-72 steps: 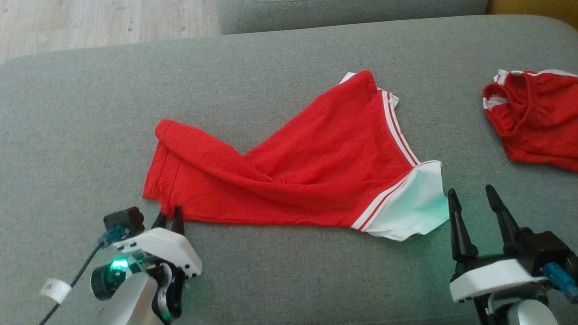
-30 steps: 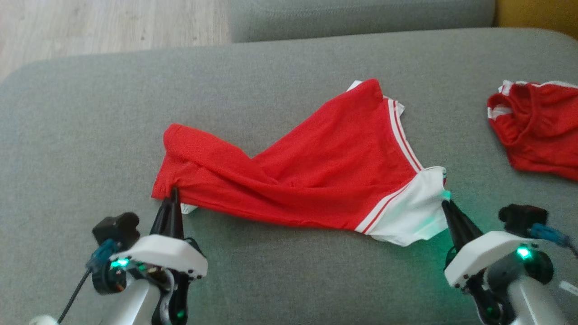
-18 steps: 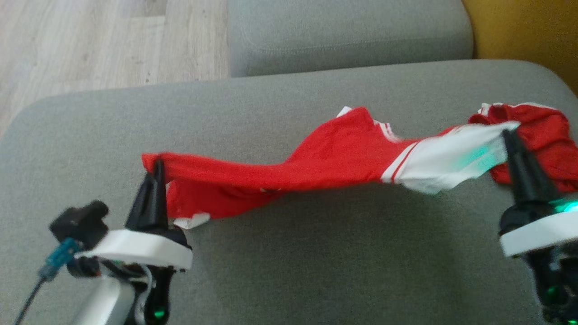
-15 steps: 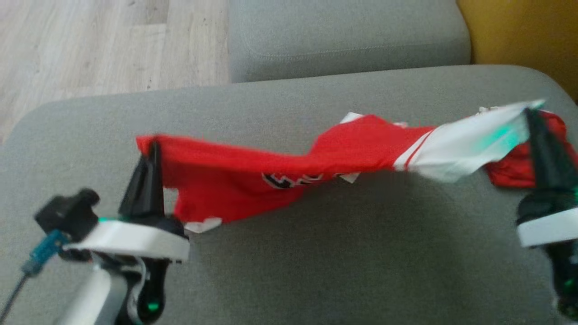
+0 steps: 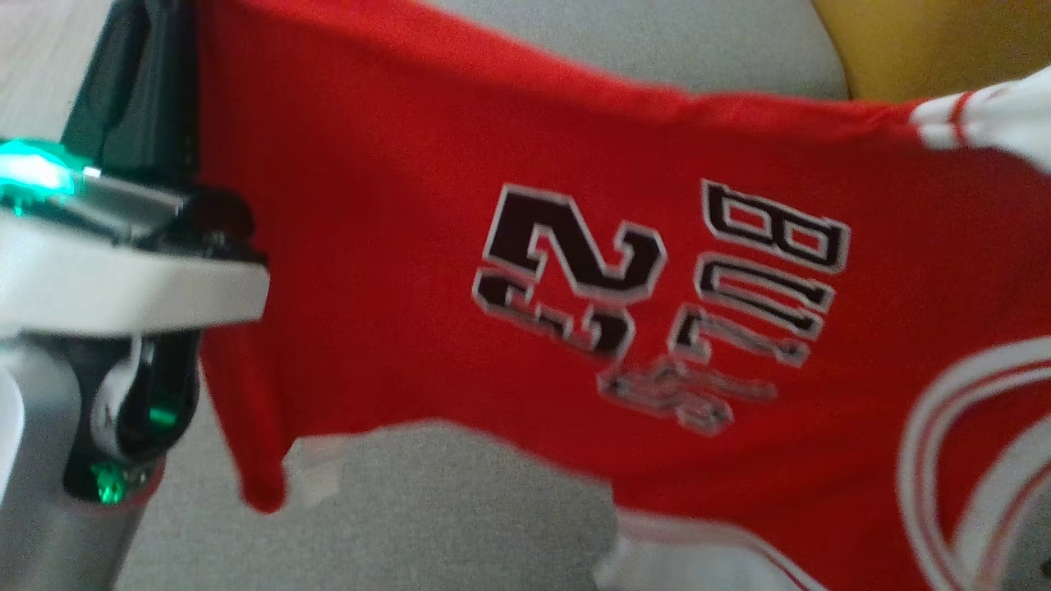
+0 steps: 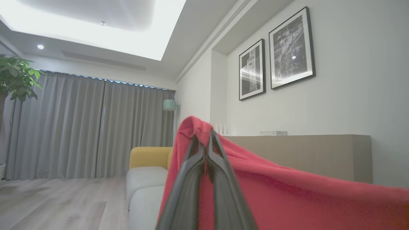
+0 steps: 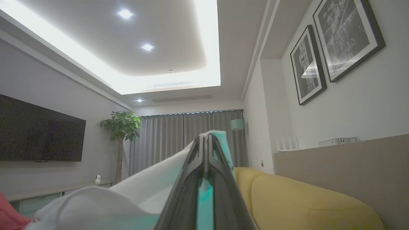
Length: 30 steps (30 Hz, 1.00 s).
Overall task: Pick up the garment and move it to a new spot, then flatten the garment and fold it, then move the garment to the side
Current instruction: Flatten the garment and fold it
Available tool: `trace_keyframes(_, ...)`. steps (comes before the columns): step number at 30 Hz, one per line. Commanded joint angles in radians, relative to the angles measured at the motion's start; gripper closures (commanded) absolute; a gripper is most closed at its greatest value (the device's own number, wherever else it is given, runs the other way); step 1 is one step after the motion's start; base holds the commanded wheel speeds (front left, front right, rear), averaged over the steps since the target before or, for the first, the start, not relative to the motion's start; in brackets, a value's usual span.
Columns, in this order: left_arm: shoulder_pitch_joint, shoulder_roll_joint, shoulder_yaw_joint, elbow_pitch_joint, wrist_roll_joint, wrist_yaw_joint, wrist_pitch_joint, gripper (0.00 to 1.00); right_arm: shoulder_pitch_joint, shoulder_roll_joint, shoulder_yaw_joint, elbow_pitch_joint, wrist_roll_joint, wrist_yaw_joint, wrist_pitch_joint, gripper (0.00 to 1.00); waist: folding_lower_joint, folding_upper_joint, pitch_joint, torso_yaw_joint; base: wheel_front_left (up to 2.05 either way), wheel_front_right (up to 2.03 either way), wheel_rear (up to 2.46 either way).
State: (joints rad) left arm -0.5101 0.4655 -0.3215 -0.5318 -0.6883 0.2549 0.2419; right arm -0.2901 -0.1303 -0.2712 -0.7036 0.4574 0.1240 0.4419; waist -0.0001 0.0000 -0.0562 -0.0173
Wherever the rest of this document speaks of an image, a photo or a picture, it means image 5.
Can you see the red striped-trim basketball jersey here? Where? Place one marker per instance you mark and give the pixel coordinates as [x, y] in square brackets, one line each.
[394, 205]

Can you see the large grey sofa seat cushion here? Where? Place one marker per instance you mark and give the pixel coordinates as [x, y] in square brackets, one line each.
[452, 509]

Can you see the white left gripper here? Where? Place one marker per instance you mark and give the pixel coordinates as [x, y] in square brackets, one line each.
[123, 287]

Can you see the yellow sofa back cushion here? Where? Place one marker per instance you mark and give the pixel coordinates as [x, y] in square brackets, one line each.
[944, 41]

